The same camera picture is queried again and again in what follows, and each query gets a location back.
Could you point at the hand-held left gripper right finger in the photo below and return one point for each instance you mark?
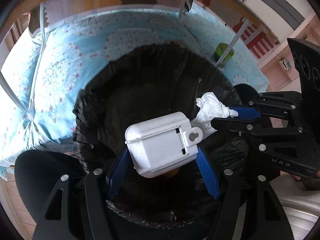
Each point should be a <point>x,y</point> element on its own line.
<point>207,172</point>

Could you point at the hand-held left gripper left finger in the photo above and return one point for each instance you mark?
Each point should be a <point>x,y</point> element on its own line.
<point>117,172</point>

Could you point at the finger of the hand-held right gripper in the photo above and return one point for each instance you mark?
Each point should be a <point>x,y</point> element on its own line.
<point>246,113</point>
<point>230,125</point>

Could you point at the white tissue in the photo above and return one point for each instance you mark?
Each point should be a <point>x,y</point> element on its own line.
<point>211,107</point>

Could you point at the white plastic box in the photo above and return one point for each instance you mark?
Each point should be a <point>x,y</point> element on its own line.
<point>160,145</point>

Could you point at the bin with black bag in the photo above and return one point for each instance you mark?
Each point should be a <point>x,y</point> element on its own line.
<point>140,92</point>

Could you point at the blue and white packet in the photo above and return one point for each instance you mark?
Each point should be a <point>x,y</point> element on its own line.
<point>285,65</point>

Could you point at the wooden corner shelf unit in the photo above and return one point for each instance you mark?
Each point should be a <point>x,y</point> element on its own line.
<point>275,77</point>

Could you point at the green can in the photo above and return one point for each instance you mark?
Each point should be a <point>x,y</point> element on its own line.
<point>218,51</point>

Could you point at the light blue floral bedsheet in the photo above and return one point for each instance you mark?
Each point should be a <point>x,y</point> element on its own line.
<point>62,67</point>

